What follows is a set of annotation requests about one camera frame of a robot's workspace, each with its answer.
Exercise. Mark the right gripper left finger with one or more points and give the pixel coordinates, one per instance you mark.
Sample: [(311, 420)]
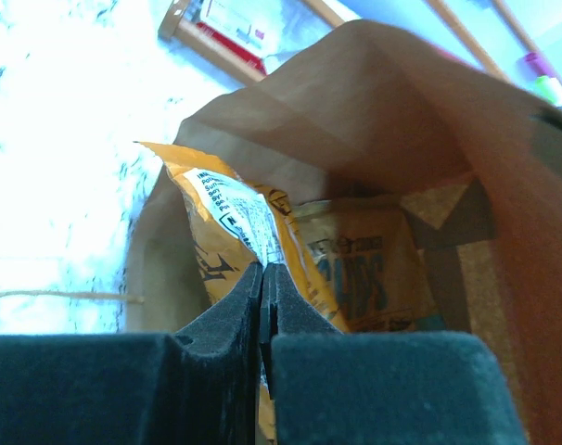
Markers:
[(123, 389)]

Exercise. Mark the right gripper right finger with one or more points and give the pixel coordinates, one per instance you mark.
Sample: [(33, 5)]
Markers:
[(436, 387)]

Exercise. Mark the gold snack packet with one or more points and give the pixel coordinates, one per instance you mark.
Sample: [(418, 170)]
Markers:
[(365, 250)]

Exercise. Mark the orange chips bag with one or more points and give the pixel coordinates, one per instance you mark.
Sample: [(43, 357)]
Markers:
[(259, 343)]

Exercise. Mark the red paper bag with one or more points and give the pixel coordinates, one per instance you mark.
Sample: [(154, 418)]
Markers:
[(372, 110)]

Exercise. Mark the red white small box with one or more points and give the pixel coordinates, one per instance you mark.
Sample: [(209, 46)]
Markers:
[(250, 29)]

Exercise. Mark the green marker pen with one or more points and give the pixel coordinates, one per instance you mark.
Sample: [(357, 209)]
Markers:
[(549, 89)]

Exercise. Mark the pink marker pen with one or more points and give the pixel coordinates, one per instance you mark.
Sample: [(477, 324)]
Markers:
[(537, 64)]

